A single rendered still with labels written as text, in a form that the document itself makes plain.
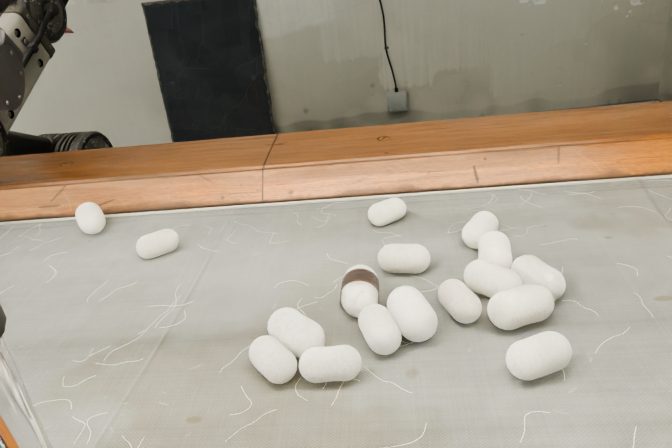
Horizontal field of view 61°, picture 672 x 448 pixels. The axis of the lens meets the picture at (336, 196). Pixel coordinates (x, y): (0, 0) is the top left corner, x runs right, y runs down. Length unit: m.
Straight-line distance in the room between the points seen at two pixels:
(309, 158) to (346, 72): 1.94
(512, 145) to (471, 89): 2.03
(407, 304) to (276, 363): 0.08
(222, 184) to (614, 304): 0.32
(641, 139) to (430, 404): 0.32
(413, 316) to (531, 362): 0.06
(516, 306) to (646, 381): 0.07
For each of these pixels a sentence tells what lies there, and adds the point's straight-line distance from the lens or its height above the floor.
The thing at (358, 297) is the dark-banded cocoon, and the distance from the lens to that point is 0.33.
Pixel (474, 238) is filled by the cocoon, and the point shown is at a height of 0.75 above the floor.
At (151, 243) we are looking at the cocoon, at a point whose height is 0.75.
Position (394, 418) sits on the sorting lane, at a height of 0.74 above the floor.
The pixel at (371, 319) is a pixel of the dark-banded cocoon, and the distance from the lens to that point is 0.32.
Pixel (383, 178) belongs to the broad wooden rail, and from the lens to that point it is 0.49.
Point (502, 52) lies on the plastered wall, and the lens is 2.53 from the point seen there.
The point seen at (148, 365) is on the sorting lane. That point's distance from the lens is 0.35.
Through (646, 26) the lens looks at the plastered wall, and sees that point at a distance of 2.73.
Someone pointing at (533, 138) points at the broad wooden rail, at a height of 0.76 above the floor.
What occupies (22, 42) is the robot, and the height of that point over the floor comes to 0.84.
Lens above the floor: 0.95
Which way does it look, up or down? 25 degrees down
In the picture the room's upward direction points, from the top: 7 degrees counter-clockwise
